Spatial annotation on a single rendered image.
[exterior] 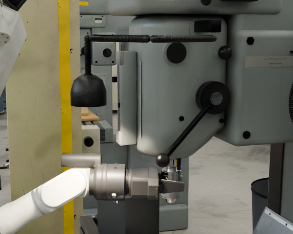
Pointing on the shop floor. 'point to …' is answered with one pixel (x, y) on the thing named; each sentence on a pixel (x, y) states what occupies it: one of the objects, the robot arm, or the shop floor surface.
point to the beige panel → (45, 108)
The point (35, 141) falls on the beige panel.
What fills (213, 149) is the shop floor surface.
